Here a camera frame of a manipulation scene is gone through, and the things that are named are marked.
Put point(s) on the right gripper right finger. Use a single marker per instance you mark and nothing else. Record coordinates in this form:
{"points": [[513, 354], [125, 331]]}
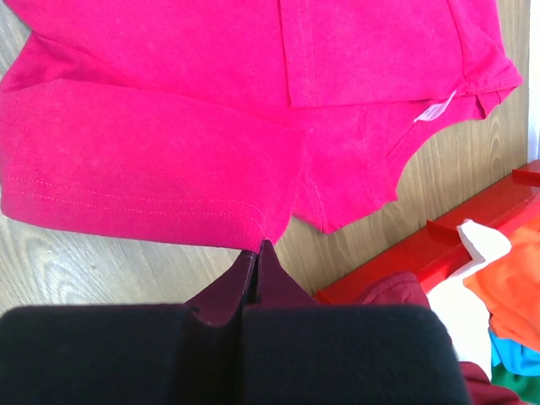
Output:
{"points": [[295, 350]]}

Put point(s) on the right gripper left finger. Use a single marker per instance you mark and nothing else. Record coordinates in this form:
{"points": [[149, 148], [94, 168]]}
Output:
{"points": [[128, 354]]}

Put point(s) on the magenta pink t-shirt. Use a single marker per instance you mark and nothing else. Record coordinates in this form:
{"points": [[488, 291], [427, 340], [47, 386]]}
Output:
{"points": [[215, 123]]}

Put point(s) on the dark maroon t-shirt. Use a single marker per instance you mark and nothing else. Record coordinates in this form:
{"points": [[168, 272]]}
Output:
{"points": [[404, 289]]}

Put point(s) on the white t-shirt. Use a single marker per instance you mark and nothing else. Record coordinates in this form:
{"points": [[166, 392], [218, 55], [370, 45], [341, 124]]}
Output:
{"points": [[463, 313]]}

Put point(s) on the red plastic bin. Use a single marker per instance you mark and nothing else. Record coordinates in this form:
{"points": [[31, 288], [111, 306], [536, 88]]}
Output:
{"points": [[435, 251]]}

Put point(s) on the teal blue t-shirt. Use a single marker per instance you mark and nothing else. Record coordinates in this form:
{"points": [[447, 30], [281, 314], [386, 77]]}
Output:
{"points": [[513, 356]]}

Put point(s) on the orange t-shirt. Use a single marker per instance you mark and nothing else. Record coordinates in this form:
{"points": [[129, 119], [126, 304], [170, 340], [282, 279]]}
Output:
{"points": [[509, 287]]}

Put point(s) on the green t-shirt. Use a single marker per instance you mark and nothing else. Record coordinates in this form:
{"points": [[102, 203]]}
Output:
{"points": [[526, 387]]}

